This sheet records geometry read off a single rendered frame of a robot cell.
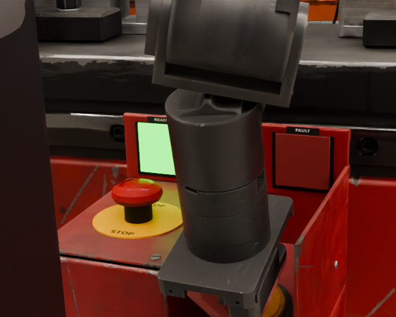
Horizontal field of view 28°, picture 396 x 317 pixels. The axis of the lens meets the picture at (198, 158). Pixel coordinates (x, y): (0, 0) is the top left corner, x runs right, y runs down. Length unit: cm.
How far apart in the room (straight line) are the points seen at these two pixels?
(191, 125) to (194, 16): 7
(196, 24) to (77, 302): 25
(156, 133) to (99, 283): 17
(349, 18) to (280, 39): 40
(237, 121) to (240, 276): 10
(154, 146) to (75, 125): 14
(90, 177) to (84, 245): 24
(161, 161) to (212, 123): 24
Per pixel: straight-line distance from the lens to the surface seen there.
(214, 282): 50
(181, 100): 47
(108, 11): 85
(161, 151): 68
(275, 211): 55
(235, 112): 46
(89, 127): 79
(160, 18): 44
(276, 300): 60
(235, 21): 42
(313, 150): 64
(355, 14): 82
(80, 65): 78
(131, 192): 60
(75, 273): 58
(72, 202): 83
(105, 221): 62
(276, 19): 42
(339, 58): 72
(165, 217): 62
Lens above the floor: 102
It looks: 19 degrees down
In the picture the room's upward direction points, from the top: 2 degrees counter-clockwise
